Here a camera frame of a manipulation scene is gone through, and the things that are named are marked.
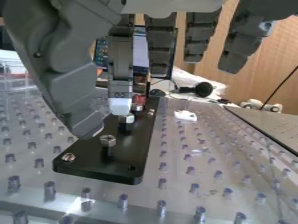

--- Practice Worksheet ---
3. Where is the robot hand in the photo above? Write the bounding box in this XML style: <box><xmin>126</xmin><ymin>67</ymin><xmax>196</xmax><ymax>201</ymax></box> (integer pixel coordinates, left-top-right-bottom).
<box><xmin>0</xmin><ymin>0</ymin><xmax>298</xmax><ymax>141</ymax></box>

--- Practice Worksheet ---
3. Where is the large silver nut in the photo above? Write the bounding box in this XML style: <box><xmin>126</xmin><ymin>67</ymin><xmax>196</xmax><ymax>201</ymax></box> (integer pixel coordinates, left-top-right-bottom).
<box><xmin>131</xmin><ymin>103</ymin><xmax>146</xmax><ymax>113</ymax></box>

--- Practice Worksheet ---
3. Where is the medium silver nut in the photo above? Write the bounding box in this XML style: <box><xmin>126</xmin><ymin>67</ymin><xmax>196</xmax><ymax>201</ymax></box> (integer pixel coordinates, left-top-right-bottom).
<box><xmin>118</xmin><ymin>112</ymin><xmax>136</xmax><ymax>126</ymax></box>

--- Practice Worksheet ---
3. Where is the small silver nut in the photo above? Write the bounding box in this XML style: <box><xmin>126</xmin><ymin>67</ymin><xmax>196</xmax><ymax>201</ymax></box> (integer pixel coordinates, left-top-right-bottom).
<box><xmin>99</xmin><ymin>134</ymin><xmax>119</xmax><ymax>148</ymax></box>

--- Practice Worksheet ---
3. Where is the clear box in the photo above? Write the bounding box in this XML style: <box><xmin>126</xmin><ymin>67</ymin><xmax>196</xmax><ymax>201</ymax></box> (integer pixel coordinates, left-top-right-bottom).
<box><xmin>0</xmin><ymin>49</ymin><xmax>298</xmax><ymax>224</ymax></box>

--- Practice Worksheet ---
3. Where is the computer screen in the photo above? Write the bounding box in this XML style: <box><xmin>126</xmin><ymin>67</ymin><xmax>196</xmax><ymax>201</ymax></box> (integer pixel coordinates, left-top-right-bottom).
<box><xmin>94</xmin><ymin>25</ymin><xmax>180</xmax><ymax>80</ymax></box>

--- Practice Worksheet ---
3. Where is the computer mouse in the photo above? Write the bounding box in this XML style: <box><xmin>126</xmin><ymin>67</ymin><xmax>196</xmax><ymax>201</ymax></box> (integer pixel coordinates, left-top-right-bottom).
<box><xmin>150</xmin><ymin>88</ymin><xmax>168</xmax><ymax>98</ymax></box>

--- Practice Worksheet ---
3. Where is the white foam sheet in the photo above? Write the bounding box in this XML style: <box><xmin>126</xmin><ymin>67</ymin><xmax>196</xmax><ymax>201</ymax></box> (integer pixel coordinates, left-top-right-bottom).
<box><xmin>171</xmin><ymin>65</ymin><xmax>231</xmax><ymax>101</ymax></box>

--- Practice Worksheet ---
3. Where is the black plate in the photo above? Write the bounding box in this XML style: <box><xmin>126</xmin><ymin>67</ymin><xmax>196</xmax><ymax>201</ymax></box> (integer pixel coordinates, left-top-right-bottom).
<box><xmin>51</xmin><ymin>95</ymin><xmax>162</xmax><ymax>186</ymax></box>

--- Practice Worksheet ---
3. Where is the small white jointed device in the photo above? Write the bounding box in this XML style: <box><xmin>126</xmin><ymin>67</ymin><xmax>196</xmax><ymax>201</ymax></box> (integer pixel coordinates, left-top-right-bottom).
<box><xmin>240</xmin><ymin>97</ymin><xmax>285</xmax><ymax>114</ymax></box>

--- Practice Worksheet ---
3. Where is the small white square bracket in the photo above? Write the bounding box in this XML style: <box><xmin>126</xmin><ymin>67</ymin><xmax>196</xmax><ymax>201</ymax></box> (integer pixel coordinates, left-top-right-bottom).
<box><xmin>174</xmin><ymin>109</ymin><xmax>199</xmax><ymax>122</ymax></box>

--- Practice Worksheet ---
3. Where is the black cable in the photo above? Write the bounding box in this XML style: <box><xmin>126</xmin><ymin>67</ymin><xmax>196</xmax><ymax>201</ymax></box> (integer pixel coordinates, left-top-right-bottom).
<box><xmin>260</xmin><ymin>64</ymin><xmax>298</xmax><ymax>110</ymax></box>

